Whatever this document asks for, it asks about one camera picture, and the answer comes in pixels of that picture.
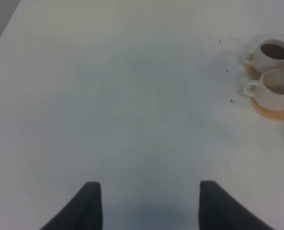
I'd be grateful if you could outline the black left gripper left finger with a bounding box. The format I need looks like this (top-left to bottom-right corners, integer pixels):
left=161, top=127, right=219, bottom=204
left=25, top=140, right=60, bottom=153
left=42, top=182, right=103, bottom=230

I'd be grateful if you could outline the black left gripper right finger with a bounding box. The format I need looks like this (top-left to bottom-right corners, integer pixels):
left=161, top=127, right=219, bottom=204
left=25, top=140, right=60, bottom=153
left=198, top=181, right=272, bottom=230

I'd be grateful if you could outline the white teacup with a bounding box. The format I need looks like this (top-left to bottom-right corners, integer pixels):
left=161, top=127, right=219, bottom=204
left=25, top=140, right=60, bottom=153
left=243, top=39, right=284, bottom=73
left=243, top=69, right=284, bottom=111

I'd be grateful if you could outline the orange coaster near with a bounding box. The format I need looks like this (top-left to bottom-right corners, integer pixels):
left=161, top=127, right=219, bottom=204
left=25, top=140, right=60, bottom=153
left=250, top=98, right=284, bottom=122

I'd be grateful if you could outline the orange coaster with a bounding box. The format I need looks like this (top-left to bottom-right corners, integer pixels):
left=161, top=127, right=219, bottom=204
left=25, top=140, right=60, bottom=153
left=250, top=98, right=284, bottom=122
left=245, top=61, right=261, bottom=80

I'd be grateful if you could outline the orange coaster far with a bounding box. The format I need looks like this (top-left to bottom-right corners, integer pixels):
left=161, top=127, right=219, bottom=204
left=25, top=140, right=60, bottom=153
left=245, top=61, right=261, bottom=80

